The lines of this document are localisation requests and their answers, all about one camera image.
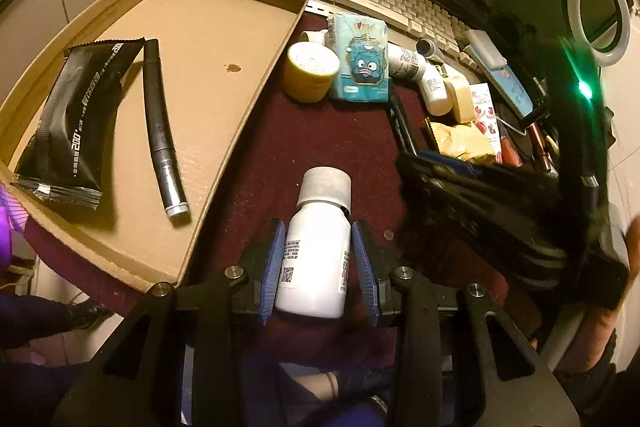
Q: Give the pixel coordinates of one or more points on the blue book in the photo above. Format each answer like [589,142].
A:
[510,92]

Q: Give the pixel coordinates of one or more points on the person's foot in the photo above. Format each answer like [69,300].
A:
[325,387]

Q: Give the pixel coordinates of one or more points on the black marker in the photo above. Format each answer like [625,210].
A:
[400,122]

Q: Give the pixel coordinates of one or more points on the copper cosmetic tube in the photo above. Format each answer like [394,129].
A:
[537,139]

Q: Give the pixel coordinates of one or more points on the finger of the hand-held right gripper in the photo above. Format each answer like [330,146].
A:
[475,179]
[500,222]

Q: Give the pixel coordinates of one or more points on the black foil packet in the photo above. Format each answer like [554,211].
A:
[70,122]

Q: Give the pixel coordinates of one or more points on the white spray bottle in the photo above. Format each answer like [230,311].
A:
[436,92]

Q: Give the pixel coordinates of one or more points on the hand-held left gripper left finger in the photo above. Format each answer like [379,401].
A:
[272,272]

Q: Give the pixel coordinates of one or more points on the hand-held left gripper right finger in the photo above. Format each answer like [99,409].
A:
[365,277]

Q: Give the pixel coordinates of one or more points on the white pill bottle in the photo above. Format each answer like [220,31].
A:
[312,257]

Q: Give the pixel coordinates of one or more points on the dark round object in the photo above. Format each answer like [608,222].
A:
[427,47]

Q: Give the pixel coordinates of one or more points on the white bottle green label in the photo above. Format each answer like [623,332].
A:
[405,62]

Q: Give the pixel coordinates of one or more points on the red lip gloss tube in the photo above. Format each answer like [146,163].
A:
[510,147]

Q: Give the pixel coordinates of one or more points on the white foam block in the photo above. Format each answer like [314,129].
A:
[482,42]

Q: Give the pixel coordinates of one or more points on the yellow round jar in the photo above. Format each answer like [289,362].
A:
[305,82]

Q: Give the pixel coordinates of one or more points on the masking tape roll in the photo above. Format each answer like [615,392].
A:
[462,102]

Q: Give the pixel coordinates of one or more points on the gold foil packet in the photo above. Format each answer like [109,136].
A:
[460,142]

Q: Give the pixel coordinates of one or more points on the red print packet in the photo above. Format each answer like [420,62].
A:
[485,107]

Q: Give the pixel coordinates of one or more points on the person's leg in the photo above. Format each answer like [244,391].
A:
[40,317]

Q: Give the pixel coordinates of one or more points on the person's right hand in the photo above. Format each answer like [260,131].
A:
[602,337]

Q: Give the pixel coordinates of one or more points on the maroon tablecloth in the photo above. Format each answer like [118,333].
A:
[310,142]

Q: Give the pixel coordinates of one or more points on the cardboard box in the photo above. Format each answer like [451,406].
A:
[200,72]

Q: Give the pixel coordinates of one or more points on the blue tissue pack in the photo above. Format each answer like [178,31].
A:
[360,67]

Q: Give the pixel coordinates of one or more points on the black tube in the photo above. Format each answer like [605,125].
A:
[157,122]

